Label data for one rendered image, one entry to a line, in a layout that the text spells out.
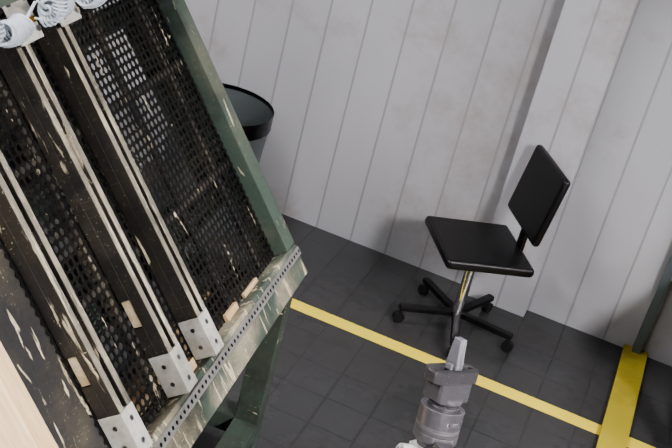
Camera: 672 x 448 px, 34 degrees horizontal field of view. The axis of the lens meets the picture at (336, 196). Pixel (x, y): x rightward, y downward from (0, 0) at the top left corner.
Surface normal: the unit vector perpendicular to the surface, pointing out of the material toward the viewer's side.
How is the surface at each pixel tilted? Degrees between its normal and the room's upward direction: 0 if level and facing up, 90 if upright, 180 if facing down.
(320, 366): 0
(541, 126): 90
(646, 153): 90
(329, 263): 0
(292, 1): 90
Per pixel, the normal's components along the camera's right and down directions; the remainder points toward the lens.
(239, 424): 0.22, -0.87
